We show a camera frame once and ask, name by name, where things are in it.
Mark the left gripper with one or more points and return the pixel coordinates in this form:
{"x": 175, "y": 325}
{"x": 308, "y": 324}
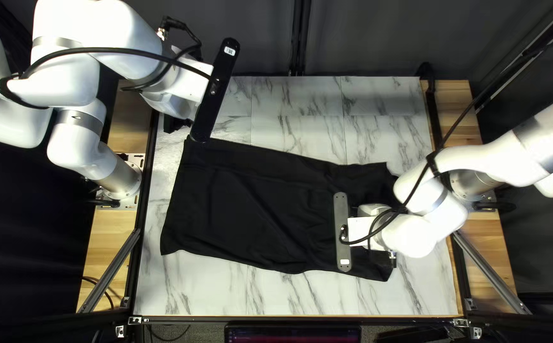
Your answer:
{"x": 181, "y": 90}

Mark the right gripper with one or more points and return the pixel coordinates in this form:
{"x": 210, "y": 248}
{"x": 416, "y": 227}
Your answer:
{"x": 364, "y": 226}

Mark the black t-shirt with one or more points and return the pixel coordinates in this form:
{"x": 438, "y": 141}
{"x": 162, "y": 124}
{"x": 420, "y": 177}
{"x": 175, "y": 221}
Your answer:
{"x": 257, "y": 209}

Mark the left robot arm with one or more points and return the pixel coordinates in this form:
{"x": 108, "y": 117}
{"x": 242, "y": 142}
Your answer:
{"x": 81, "y": 81}

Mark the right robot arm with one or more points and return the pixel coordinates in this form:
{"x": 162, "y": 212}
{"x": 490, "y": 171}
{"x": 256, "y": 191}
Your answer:
{"x": 486, "y": 162}

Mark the laptop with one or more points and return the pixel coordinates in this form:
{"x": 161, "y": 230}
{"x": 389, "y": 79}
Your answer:
{"x": 290, "y": 334}

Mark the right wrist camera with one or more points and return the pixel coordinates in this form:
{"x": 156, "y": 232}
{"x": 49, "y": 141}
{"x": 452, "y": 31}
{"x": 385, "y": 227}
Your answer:
{"x": 341, "y": 228}

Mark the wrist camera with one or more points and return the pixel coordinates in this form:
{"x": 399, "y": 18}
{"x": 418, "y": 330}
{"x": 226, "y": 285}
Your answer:
{"x": 341, "y": 228}
{"x": 217, "y": 85}

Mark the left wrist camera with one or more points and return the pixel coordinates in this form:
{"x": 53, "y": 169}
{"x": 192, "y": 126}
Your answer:
{"x": 217, "y": 85}

